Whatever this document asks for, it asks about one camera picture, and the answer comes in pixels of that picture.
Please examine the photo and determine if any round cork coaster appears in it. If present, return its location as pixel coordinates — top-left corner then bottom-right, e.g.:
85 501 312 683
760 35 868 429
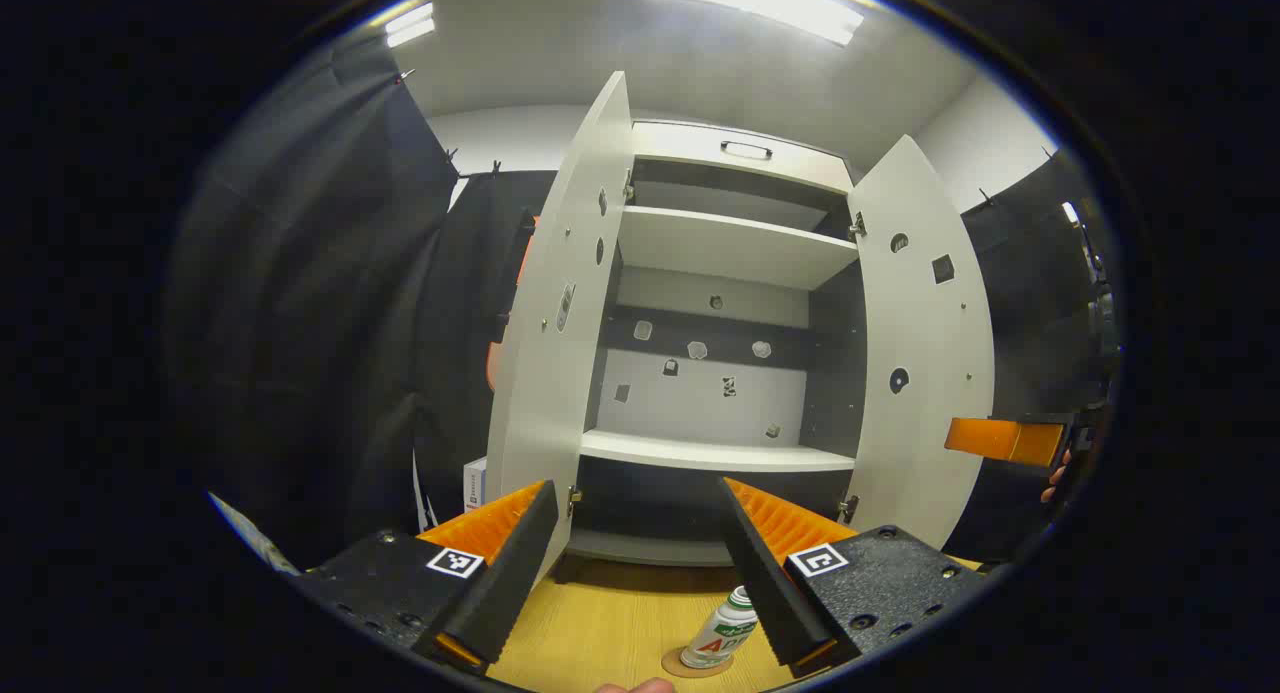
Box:
662 648 734 679

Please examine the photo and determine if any white drink bottle green label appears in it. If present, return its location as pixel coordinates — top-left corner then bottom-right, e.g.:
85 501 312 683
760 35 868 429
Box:
680 586 758 669

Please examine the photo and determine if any white cabinet shelf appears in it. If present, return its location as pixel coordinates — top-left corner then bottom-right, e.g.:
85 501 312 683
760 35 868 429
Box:
580 428 859 474
617 205 861 292

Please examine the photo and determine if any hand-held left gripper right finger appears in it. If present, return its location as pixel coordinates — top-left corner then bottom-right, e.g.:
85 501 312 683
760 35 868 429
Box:
718 478 986 677

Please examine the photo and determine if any ceiling light panel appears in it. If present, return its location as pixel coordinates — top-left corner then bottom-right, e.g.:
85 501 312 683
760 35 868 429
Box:
632 0 866 46
385 3 436 49

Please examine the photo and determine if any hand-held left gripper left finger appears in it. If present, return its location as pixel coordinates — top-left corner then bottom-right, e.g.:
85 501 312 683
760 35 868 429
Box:
290 480 559 674

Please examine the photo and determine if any white cabinet door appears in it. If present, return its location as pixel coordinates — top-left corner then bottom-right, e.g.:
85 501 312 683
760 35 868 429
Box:
845 135 996 551
485 71 633 586

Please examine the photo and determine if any white cabinet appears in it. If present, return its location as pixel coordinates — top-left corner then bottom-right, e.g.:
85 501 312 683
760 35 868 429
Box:
560 118 866 569

